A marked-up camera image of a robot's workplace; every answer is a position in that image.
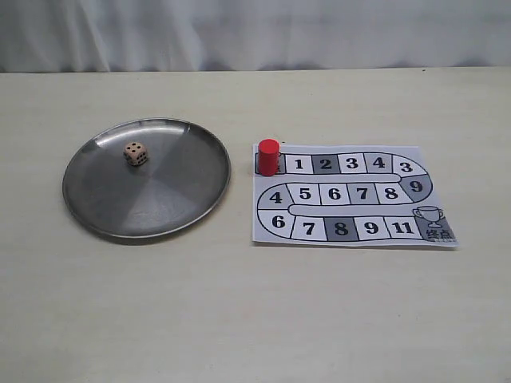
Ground red cylinder game piece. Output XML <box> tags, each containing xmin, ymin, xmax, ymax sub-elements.
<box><xmin>258</xmin><ymin>139</ymin><xmax>280</xmax><ymax>176</ymax></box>

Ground wooden die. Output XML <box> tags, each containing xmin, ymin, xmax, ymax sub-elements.
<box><xmin>123</xmin><ymin>142</ymin><xmax>149</xmax><ymax>167</ymax></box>

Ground printed paper game board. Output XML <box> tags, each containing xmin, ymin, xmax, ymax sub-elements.
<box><xmin>252</xmin><ymin>144</ymin><xmax>458</xmax><ymax>247</ymax></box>

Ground round stainless steel plate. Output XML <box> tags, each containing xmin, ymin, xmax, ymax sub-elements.
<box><xmin>62</xmin><ymin>117</ymin><xmax>231</xmax><ymax>241</ymax></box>

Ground white backdrop curtain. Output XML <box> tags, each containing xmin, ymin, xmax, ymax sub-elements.
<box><xmin>1</xmin><ymin>1</ymin><xmax>510</xmax><ymax>73</ymax></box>

